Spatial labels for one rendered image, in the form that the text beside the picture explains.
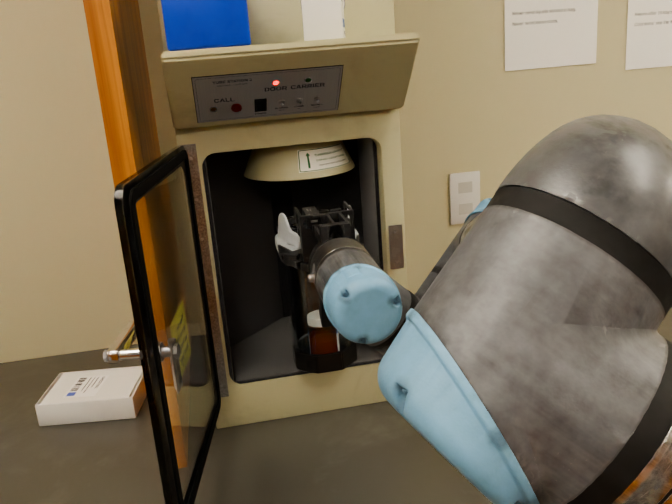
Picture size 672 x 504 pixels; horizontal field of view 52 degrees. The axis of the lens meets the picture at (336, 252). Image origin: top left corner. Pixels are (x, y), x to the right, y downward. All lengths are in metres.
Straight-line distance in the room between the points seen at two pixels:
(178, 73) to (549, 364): 0.64
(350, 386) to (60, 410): 0.47
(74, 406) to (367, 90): 0.69
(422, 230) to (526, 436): 1.20
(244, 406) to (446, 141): 0.73
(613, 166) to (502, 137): 1.19
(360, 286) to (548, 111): 0.99
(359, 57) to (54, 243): 0.81
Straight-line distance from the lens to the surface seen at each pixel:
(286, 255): 0.94
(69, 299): 1.52
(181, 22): 0.88
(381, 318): 0.71
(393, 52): 0.92
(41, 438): 1.23
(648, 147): 0.41
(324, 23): 0.92
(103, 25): 0.90
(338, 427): 1.10
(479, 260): 0.37
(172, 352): 0.76
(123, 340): 0.81
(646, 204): 0.38
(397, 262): 1.07
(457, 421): 0.35
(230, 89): 0.91
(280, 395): 1.12
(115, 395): 1.22
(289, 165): 1.03
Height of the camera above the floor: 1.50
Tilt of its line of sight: 17 degrees down
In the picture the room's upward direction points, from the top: 4 degrees counter-clockwise
